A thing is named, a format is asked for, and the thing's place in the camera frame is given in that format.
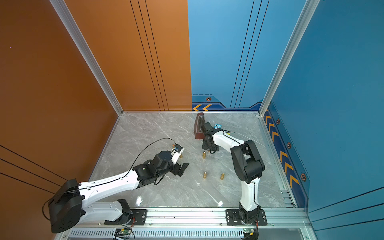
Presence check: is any right black mount plate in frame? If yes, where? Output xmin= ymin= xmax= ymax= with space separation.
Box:
xmin=225 ymin=209 xmax=268 ymax=226

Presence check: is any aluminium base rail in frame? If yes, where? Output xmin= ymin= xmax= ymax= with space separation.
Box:
xmin=55 ymin=208 xmax=317 ymax=240

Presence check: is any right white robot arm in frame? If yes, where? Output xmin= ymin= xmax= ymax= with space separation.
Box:
xmin=201 ymin=123 xmax=265 ymax=225

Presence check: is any right aluminium corner post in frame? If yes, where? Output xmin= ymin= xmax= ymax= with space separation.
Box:
xmin=259 ymin=0 xmax=320 ymax=117

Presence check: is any left aluminium corner post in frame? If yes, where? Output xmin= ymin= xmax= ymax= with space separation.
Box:
xmin=50 ymin=0 xmax=124 ymax=116

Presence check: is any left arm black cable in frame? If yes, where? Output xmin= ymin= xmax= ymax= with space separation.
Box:
xmin=125 ymin=137 xmax=178 ymax=178

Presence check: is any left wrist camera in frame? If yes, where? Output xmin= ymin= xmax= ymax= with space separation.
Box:
xmin=171 ymin=144 xmax=184 ymax=165

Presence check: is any left black mount plate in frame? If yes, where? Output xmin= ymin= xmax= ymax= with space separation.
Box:
xmin=132 ymin=208 xmax=148 ymax=227

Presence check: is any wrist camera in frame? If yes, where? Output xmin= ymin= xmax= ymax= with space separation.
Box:
xmin=201 ymin=122 xmax=215 ymax=136
xmin=171 ymin=144 xmax=184 ymax=165

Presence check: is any left green circuit board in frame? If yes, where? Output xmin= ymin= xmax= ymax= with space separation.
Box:
xmin=114 ymin=228 xmax=133 ymax=239

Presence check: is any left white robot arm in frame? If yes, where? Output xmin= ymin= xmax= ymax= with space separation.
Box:
xmin=48 ymin=150 xmax=189 ymax=234

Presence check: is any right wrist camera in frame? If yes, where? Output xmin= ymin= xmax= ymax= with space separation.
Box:
xmin=201 ymin=122 xmax=215 ymax=136

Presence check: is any aluminium corner post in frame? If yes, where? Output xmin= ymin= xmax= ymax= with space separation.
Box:
xmin=259 ymin=0 xmax=320 ymax=117
xmin=50 ymin=0 xmax=124 ymax=116

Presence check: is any black mount plate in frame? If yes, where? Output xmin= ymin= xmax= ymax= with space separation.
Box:
xmin=225 ymin=209 xmax=268 ymax=226
xmin=132 ymin=208 xmax=148 ymax=227

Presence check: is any dark red metronome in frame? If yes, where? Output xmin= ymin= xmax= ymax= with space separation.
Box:
xmin=194 ymin=113 xmax=206 ymax=140

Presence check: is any right green circuit board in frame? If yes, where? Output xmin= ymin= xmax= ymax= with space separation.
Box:
xmin=242 ymin=229 xmax=259 ymax=240

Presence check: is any green circuit board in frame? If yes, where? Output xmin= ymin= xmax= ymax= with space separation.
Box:
xmin=114 ymin=228 xmax=133 ymax=239
xmin=242 ymin=229 xmax=259 ymax=240

